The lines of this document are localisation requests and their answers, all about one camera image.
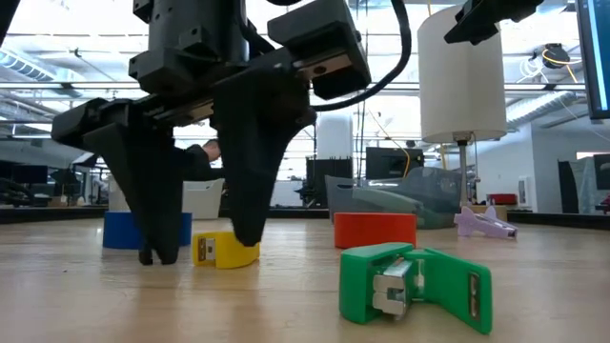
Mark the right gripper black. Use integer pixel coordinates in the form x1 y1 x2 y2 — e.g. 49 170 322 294
442 0 545 48

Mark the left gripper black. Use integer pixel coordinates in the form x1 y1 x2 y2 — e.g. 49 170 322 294
51 0 374 249

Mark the dark blue tape roll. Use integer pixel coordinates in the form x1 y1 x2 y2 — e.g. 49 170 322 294
102 211 193 251

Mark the small yellow stapler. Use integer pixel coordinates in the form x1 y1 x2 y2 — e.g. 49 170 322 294
192 231 261 271

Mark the red tape roll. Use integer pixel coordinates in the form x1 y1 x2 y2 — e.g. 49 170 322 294
334 212 418 251

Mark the green staple remover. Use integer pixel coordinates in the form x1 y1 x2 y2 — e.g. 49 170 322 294
338 242 495 337

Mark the purple staple remover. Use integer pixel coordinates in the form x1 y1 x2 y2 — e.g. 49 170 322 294
453 205 519 241

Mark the person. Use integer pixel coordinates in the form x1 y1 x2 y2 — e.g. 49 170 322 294
182 137 224 183

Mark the white panel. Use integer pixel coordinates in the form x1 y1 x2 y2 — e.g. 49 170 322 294
271 179 305 209

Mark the light grey plastic bin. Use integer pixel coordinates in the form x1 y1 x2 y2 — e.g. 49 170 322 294
107 173 225 221

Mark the white shade table lamp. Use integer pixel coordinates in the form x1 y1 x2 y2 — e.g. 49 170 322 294
417 4 509 223

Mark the black studio light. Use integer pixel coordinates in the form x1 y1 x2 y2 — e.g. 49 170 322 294
70 150 101 171

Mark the black cabinet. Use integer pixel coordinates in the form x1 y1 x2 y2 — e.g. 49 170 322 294
304 157 355 209

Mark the white building column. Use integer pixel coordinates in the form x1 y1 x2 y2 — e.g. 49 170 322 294
315 111 355 161

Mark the computer monitor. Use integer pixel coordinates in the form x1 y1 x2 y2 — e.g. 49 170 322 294
574 0 610 121

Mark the black background monitor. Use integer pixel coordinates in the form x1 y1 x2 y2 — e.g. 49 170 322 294
364 146 426 181

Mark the translucent smoky plastic bin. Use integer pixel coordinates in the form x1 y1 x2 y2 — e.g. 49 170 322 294
323 166 461 231

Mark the red box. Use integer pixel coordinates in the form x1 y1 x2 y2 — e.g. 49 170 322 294
485 192 519 207

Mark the black aluminium table frame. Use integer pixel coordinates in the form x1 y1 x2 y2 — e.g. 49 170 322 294
0 204 610 231

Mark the black ceiling cable reel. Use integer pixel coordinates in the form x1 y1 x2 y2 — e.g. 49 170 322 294
541 42 572 71

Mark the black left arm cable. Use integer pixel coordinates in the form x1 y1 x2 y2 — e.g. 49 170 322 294
309 0 414 114

